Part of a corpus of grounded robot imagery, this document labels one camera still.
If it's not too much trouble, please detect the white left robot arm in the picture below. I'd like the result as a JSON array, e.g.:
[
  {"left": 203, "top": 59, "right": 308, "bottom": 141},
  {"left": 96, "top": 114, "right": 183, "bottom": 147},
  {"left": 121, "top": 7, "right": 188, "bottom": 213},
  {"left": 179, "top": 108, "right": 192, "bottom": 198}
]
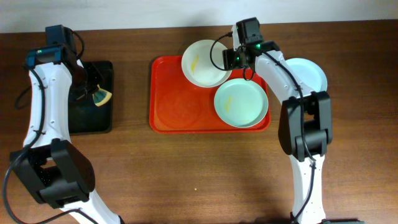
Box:
[{"left": 8, "top": 25, "right": 122, "bottom": 223}]

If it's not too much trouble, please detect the light blue plate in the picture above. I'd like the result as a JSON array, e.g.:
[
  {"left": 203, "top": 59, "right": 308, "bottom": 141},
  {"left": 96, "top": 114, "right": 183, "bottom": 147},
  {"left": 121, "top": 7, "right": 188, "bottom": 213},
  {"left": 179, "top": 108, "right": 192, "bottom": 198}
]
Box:
[{"left": 286, "top": 58, "right": 328, "bottom": 92}]

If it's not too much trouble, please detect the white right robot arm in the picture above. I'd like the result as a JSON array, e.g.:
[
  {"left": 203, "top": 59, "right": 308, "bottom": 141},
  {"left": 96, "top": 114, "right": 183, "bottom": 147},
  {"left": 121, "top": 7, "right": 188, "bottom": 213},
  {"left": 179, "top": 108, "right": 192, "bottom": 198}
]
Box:
[{"left": 223, "top": 17, "right": 333, "bottom": 223}]

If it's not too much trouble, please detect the green yellow sponge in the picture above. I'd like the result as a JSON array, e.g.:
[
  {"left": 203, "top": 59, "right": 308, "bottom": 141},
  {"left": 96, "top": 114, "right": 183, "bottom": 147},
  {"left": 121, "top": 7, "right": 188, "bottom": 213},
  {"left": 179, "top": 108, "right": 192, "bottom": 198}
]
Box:
[{"left": 93, "top": 85, "right": 113, "bottom": 107}]

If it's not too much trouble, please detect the cream white plate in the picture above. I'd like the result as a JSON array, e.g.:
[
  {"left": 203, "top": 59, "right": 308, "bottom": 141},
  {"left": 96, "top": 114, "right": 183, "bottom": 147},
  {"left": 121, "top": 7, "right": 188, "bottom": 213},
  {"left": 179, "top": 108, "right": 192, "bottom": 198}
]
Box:
[{"left": 181, "top": 40, "right": 231, "bottom": 88}]

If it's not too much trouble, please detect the red plastic tray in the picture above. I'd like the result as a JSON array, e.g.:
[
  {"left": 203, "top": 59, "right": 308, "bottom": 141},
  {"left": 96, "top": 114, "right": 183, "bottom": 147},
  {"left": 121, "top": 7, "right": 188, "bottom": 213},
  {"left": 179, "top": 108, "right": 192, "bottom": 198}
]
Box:
[{"left": 149, "top": 55, "right": 271, "bottom": 134}]

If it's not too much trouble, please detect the black plastic tray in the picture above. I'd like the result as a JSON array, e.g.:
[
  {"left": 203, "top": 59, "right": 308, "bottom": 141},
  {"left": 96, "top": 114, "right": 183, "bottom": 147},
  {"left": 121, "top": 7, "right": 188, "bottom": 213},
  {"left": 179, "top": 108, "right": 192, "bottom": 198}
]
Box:
[{"left": 68, "top": 61, "right": 114, "bottom": 135}]

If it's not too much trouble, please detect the light green plate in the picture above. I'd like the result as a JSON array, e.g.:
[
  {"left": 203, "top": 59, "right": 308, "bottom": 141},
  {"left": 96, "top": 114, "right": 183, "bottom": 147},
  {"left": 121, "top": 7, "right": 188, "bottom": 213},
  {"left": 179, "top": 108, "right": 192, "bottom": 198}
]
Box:
[{"left": 213, "top": 78, "right": 269, "bottom": 128}]

